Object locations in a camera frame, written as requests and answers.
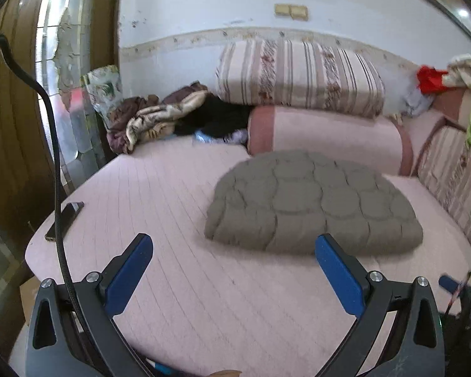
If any blue plastic wrapper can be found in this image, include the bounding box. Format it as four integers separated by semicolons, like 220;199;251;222
192;128;249;145

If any striped floral sofa cushion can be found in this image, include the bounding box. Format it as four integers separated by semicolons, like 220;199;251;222
216;38;386;119
416;123;471;248

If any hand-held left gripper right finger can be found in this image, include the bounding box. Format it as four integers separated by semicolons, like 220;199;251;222
315;233;446;377

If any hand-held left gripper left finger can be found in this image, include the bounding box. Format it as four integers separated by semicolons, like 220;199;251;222
25;233;154;377

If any floral patterned pillow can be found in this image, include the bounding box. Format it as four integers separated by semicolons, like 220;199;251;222
80;65;122;130

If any olive quilted hooded jacket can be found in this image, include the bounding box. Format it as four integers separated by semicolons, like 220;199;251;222
204;149;424;256

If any red cloth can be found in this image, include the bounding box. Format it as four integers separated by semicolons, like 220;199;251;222
416;66;450;95

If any mirrored glass tile panel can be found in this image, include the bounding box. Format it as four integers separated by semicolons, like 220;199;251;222
35;0;118;197

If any brown wooden door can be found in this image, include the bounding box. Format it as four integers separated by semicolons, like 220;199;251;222
0;0;67;323

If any brown cardboard box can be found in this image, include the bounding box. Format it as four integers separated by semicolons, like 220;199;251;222
19;275;40;325

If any grey-blue cloth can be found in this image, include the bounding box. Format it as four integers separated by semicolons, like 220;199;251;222
400;82;434;117

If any brown floral blanket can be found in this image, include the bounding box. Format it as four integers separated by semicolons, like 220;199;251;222
106;82;210;154

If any black cable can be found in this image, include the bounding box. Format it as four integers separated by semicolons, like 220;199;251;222
0;33;114;377

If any black smartphone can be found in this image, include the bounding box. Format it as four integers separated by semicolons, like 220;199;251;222
44;201;85;243

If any black cloth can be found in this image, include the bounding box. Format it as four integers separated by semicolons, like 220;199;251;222
175;96;256;142

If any pink mauve sofa backrest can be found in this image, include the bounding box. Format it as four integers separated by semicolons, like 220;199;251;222
400;86;471;166

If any pink quilted mattress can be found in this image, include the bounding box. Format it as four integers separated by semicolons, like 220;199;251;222
10;137;471;377

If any cream crumpled cloth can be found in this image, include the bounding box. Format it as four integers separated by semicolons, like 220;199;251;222
441;54;471;91

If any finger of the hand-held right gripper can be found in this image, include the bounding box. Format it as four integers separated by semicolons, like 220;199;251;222
439;276;466;295

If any pink bolster cushion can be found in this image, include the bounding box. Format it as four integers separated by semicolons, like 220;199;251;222
246;104;414;177

